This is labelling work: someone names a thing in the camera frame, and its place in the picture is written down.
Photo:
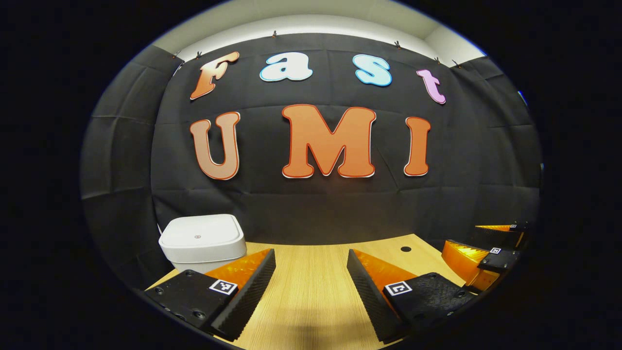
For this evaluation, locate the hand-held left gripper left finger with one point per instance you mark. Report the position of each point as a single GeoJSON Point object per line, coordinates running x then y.
{"type": "Point", "coordinates": [252, 296]}

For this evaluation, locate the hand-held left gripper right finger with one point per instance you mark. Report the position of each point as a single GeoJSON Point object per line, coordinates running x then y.
{"type": "Point", "coordinates": [368, 301]}

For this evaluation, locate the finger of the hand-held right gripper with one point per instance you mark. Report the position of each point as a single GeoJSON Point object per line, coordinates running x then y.
{"type": "Point", "coordinates": [495, 238]}
{"type": "Point", "coordinates": [500, 260]}

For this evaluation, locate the white desktop garbage bin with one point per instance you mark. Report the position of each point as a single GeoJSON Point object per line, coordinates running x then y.
{"type": "Point", "coordinates": [201, 238]}

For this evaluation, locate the wooden desktop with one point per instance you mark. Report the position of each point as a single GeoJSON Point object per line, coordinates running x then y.
{"type": "Point", "coordinates": [316, 291]}

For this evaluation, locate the black backdrop cloth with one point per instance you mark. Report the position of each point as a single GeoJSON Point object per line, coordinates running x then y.
{"type": "Point", "coordinates": [461, 194]}

